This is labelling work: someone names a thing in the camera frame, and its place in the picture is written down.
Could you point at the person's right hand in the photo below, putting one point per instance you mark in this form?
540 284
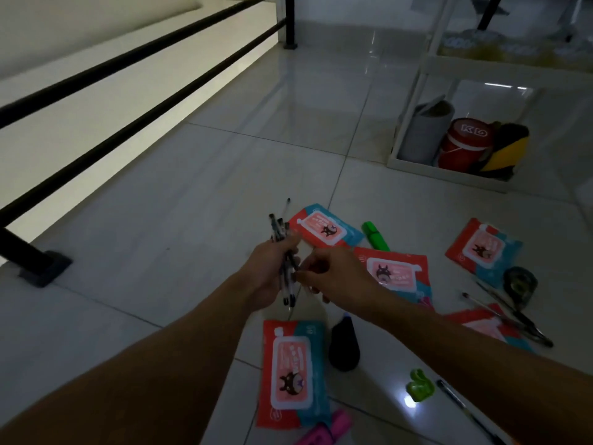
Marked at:
345 278

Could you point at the person's left hand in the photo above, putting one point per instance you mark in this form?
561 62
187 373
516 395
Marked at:
264 278

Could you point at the person's left thumb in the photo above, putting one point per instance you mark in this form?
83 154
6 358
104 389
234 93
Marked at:
287 244

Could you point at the person's right thumb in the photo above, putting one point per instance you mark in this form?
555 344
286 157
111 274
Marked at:
308 275

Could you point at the black ballpoint pen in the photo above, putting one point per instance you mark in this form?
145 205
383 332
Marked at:
286 213
507 304
505 319
274 227
468 410
280 230

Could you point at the person's left forearm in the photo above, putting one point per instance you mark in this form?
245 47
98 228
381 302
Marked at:
139 366

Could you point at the person's right forearm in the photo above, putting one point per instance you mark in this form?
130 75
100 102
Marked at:
486 370

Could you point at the red teal wet wipes packet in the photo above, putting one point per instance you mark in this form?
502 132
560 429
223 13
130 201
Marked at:
292 373
396 273
486 326
484 251
324 228

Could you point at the green highlighter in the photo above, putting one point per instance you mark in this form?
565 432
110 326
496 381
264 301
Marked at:
375 235

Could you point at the black ink bottle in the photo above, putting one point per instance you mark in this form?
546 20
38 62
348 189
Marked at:
344 345

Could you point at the pink highlighter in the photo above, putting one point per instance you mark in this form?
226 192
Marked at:
326 428

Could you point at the green plastic clip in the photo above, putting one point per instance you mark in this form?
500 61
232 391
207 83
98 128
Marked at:
419 386

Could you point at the grey rolled mat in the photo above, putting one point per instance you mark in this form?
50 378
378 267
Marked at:
426 132

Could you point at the black metal railing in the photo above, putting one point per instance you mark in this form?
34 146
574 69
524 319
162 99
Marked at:
116 134

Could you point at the red round container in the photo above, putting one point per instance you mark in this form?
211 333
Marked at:
464 143

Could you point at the dark tape dispenser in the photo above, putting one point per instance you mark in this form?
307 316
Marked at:
520 282

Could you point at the white shelf rack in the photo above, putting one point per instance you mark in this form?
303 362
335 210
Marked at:
431 64

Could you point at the yellow black bag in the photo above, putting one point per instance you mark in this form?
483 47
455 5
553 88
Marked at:
505 150

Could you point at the black pole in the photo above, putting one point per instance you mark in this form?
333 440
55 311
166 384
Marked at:
490 11

